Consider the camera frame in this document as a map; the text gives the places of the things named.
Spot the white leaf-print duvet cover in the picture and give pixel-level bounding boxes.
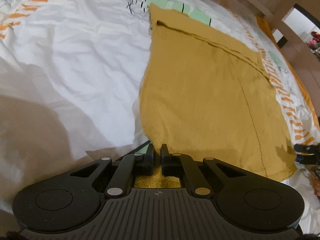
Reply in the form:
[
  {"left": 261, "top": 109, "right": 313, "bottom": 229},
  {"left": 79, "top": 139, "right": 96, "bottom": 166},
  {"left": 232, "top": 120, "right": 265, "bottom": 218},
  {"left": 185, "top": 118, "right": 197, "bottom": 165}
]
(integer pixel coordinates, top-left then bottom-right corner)
[{"left": 1, "top": 0, "right": 319, "bottom": 233}]

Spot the mustard yellow knit sweater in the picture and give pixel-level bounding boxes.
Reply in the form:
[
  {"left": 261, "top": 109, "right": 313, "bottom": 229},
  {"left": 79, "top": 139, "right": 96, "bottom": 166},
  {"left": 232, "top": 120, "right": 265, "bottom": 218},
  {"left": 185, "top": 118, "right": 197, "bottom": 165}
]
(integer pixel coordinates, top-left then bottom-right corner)
[{"left": 139, "top": 4, "right": 297, "bottom": 181}]

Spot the beige wooden bed frame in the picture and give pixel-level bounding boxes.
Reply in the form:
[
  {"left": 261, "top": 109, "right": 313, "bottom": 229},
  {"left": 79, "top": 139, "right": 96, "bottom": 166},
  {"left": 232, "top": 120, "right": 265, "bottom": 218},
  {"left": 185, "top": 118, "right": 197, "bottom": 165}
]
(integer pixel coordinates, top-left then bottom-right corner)
[{"left": 172, "top": 0, "right": 320, "bottom": 111}]

